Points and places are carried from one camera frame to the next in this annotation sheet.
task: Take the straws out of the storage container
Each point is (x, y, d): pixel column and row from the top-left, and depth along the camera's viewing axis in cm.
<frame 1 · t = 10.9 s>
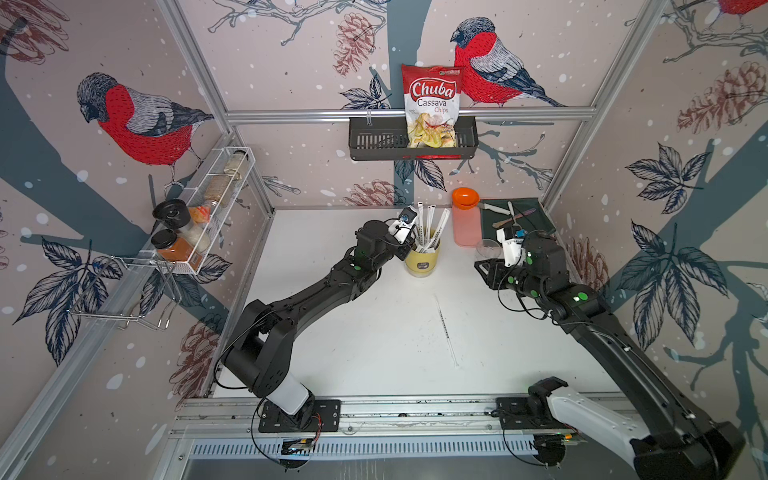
left hand: (417, 218, 80), fingers closed
right hand: (478, 261, 75), fingers open
yellow straw cup: (422, 264, 94), point 9 cm above the table
pink tray: (467, 226, 117), on the table
white handle knife: (493, 208, 122), on the table
metal spoon: (513, 213, 120), on the table
wooden spoon: (499, 224, 117), on the table
bundle wrapped straws in cup: (426, 240, 97), point 13 cm above the table

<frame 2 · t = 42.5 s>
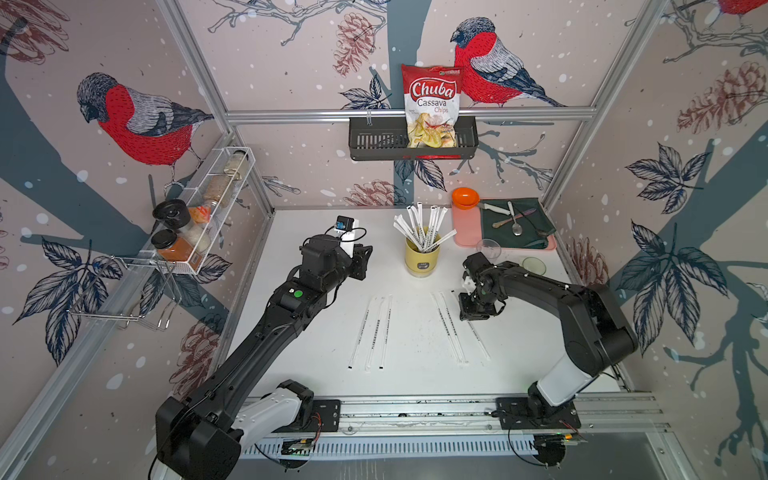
left hand: (372, 241, 74), fingers open
right hand: (463, 314, 90), fingers open
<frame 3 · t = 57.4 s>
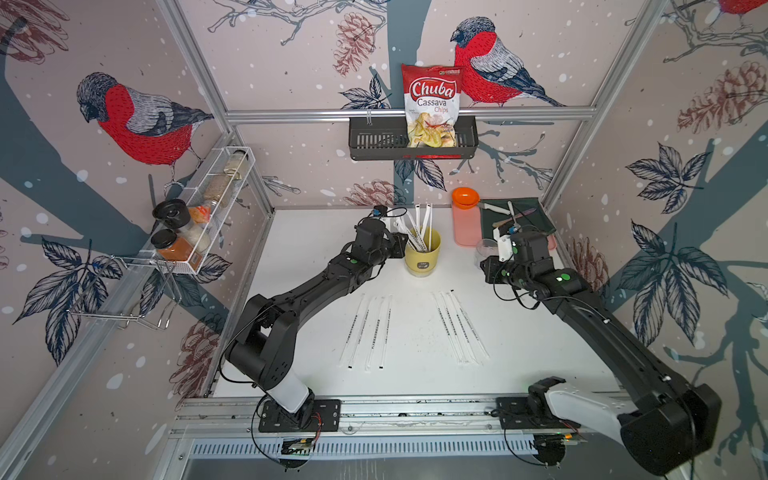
left hand: (412, 231, 84), fingers open
right hand: (482, 261, 80), fingers closed
bundle wrapped straws in cup: (420, 238, 97), point 13 cm above the table
the other named things where they were.

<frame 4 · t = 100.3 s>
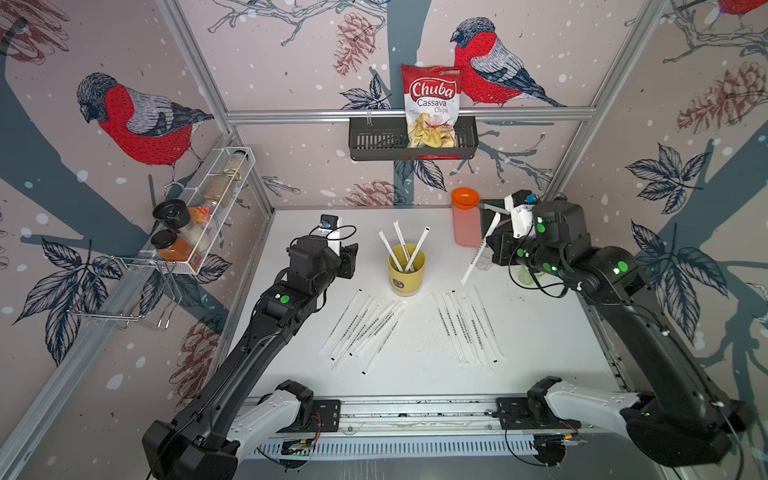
left hand: (353, 238, 73), fingers open
right hand: (485, 236, 66), fingers closed
yellow straw cup: (407, 283, 90), point 9 cm above the table
bundle wrapped straws in cup: (411, 258, 92), point 13 cm above the table
thirteenth wrapped straw: (480, 248, 69), point 33 cm above the table
